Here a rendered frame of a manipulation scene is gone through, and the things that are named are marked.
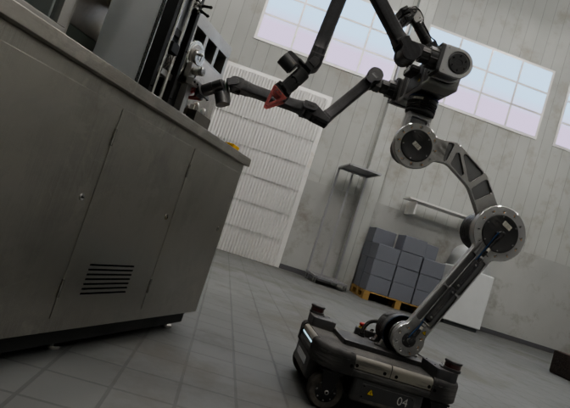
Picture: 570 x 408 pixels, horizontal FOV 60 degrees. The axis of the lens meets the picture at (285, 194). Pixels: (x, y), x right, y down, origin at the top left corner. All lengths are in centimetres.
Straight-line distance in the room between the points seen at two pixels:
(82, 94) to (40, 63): 16
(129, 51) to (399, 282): 647
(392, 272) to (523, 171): 344
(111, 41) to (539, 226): 890
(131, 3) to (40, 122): 96
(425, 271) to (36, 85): 723
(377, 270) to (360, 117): 275
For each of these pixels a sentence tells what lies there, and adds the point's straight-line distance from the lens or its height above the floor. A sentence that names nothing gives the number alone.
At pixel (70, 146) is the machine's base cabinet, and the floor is 65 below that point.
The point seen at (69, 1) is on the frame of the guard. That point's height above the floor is 100.
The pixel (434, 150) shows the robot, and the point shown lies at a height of 114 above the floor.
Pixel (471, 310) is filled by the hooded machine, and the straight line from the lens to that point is 869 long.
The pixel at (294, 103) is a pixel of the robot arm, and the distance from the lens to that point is 235.
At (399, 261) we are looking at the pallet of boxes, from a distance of 792.
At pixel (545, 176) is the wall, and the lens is 1023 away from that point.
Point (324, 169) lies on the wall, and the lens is 857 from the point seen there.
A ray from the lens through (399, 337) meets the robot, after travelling 218.
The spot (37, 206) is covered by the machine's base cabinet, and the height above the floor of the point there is 47.
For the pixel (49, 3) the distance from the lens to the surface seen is 144.
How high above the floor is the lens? 60
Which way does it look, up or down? 4 degrees up
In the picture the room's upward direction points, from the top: 18 degrees clockwise
